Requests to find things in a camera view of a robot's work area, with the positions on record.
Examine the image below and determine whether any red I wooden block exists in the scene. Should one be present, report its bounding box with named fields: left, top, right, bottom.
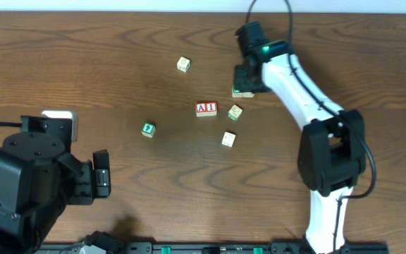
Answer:
left=206, top=102, right=218, bottom=116

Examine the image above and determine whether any red A wooden block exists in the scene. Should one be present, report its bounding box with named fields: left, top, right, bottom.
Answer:
left=195, top=102, right=207, bottom=117

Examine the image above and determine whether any blue 2 wooden block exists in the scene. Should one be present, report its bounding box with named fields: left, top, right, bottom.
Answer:
left=242, top=92, right=254, bottom=98

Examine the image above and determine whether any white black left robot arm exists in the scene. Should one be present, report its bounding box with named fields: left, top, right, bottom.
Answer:
left=0, top=132, right=111, bottom=253

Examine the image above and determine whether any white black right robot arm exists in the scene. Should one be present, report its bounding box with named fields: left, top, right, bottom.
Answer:
left=235, top=39, right=365, bottom=253

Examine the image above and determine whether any green R wooden block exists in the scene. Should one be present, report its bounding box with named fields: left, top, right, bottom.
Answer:
left=232, top=87, right=243, bottom=98

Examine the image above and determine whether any wooden block green side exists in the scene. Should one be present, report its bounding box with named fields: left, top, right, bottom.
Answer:
left=228, top=104, right=243, bottom=121

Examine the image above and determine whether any plain wooden block centre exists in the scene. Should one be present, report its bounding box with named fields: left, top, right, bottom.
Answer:
left=221, top=132, right=236, bottom=147

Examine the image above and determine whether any plain wooden block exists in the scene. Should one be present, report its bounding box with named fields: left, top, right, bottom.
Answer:
left=176, top=56, right=191, bottom=73
left=221, top=132, right=236, bottom=147

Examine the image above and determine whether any plain wooden block far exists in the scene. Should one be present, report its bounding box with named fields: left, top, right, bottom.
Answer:
left=176, top=56, right=191, bottom=73

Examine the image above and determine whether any green lightning wooden block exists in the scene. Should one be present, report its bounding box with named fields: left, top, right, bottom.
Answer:
left=141, top=122, right=156, bottom=138

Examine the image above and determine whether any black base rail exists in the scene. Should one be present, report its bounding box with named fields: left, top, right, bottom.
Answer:
left=37, top=231, right=390, bottom=254

